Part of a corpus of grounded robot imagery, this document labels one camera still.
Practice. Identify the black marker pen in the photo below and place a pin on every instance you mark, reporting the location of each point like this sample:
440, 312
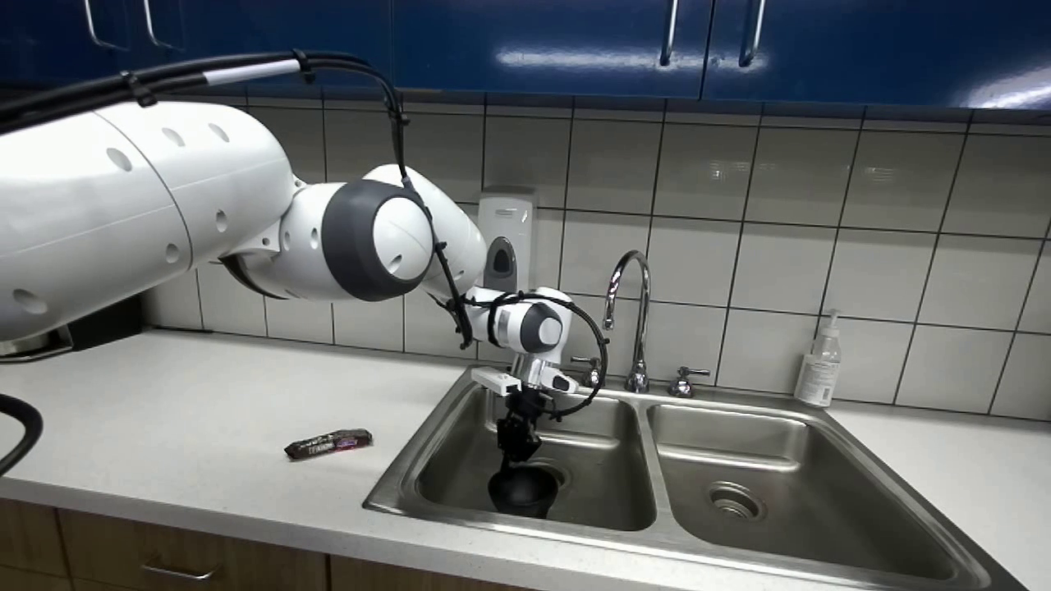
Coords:
331, 443

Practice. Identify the clear pump soap bottle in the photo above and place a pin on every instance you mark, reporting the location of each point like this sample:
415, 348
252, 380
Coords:
818, 371

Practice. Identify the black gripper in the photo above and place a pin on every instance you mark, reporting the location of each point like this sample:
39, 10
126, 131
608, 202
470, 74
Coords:
526, 406

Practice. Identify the black coffee maker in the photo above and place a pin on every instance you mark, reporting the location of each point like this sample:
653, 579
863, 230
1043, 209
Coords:
101, 325

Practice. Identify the small black bowl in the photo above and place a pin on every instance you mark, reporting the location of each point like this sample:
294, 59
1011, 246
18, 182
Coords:
526, 489

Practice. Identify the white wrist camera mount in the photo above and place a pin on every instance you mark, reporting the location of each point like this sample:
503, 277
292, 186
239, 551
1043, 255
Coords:
554, 382

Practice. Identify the chrome gooseneck faucet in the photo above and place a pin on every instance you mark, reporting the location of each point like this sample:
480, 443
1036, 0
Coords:
643, 330

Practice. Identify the blue cabinet door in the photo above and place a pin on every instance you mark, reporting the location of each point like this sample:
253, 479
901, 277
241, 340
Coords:
526, 44
899, 51

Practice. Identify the white wall soap dispenser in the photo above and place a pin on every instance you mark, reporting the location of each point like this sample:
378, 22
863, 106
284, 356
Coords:
506, 225

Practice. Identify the stainless steel double sink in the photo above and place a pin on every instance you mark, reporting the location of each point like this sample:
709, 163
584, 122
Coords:
701, 472

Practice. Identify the wooden drawer front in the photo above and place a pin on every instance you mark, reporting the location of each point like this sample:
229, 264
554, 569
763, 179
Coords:
241, 551

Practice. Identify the wooden cabinet front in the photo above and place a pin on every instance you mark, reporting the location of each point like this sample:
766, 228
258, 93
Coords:
30, 544
397, 576

